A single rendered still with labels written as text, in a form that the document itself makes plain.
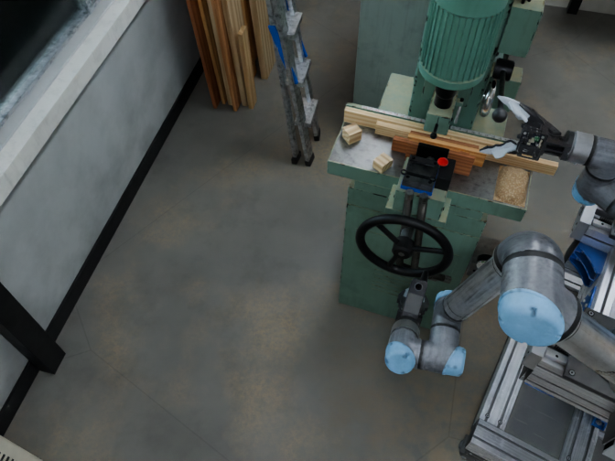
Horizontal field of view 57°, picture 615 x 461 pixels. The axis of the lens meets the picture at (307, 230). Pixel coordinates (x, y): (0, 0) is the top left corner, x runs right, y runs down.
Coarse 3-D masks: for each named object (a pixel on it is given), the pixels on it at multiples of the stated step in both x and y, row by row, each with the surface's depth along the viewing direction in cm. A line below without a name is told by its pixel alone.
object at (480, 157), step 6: (408, 138) 174; (414, 138) 173; (420, 138) 172; (426, 138) 172; (432, 144) 172; (438, 144) 171; (444, 144) 171; (450, 144) 171; (456, 144) 171; (462, 150) 170; (468, 150) 170; (474, 150) 169; (480, 156) 170; (474, 162) 172; (480, 162) 172
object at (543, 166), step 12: (384, 132) 179; (396, 132) 178; (408, 132) 176; (420, 132) 176; (492, 156) 173; (504, 156) 171; (516, 156) 170; (528, 156) 170; (528, 168) 172; (540, 168) 170; (552, 168) 169
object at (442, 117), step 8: (432, 96) 166; (456, 96) 166; (432, 104) 164; (432, 112) 163; (440, 112) 163; (448, 112) 163; (432, 120) 164; (440, 120) 163; (448, 120) 162; (424, 128) 167; (432, 128) 166; (440, 128) 165
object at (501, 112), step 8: (504, 56) 168; (496, 64) 163; (504, 64) 162; (512, 64) 162; (496, 72) 163; (504, 72) 161; (504, 80) 155; (496, 112) 133; (504, 112) 133; (496, 120) 134; (504, 120) 134
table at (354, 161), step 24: (336, 144) 179; (360, 144) 179; (384, 144) 179; (336, 168) 177; (360, 168) 173; (480, 168) 173; (456, 192) 168; (480, 192) 168; (528, 192) 168; (504, 216) 169
